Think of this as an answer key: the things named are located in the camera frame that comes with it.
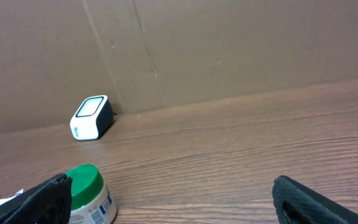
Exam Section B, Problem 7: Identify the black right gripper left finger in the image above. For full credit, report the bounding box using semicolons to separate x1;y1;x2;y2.
0;174;73;224

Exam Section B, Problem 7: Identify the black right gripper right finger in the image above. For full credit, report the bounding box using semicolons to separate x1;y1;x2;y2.
272;175;358;224

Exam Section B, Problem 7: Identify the green lid jar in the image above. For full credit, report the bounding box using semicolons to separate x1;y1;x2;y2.
66;164;117;224

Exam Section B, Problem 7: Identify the white barcode scanner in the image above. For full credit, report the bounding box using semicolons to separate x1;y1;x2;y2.
70;95;114;141

